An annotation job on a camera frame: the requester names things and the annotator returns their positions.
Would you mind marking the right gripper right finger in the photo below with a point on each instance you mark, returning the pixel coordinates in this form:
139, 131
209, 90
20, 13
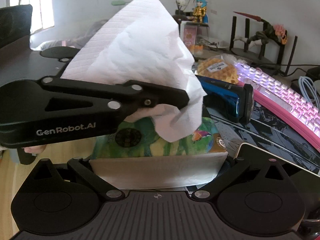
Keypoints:
230, 171

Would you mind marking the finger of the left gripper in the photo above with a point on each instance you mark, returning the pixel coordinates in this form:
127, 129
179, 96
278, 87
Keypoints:
145, 95

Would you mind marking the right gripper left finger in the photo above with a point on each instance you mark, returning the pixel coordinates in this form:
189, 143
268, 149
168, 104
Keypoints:
82, 173

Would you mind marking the white paper tissue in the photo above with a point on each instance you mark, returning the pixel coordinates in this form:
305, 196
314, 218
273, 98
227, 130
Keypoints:
142, 42

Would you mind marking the green floral tissue box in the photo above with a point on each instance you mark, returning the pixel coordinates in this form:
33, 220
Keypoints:
139, 139

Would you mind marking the dark printed mouse pad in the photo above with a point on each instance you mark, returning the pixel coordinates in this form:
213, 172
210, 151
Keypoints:
270, 133

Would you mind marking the packaged waffle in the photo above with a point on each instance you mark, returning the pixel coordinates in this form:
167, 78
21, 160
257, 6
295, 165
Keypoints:
218, 68

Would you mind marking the pink mechanical keyboard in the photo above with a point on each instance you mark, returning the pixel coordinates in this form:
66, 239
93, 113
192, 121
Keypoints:
289, 103

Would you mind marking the gold blue-haired figurine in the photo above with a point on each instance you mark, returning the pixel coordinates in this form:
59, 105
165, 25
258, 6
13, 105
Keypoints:
200, 12

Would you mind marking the black figurine with stand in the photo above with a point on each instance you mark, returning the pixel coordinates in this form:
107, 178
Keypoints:
253, 47

